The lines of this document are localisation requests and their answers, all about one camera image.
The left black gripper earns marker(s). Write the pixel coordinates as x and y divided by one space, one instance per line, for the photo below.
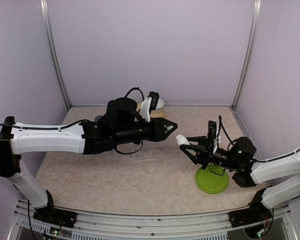
158 133

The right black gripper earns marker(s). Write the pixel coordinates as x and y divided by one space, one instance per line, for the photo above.
203 157

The small white pill bottle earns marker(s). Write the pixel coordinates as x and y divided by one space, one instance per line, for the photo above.
181 140

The clear plastic pill organizer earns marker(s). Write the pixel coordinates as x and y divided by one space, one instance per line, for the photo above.
146 154

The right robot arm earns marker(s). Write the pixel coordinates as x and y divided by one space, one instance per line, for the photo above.
248 172

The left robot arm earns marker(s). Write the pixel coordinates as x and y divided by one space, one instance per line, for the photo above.
122 123

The beige round plate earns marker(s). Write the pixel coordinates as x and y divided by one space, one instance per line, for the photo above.
157 114

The white ceramic bowl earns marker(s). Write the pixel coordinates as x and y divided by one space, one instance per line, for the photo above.
160 105

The green round plate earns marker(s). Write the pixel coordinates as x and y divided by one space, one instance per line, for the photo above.
212 180

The orange pill bottle grey cap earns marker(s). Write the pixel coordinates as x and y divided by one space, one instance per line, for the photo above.
98 118

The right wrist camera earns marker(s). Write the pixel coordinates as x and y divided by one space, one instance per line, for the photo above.
212 132

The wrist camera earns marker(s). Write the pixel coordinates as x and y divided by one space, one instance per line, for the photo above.
148 105
212 132

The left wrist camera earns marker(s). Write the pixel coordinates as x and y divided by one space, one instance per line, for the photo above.
148 105

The front aluminium rail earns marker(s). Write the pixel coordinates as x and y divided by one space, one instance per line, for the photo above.
105 226

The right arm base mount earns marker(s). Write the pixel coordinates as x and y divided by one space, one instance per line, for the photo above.
256 212

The right aluminium frame post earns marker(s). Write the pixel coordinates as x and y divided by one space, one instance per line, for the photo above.
248 54

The aluminium frame post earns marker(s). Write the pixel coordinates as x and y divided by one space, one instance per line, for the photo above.
248 54
44 5

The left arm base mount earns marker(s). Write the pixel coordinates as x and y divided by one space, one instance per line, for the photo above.
52 215

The left aluminium frame post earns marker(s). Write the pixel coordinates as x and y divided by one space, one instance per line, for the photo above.
44 5

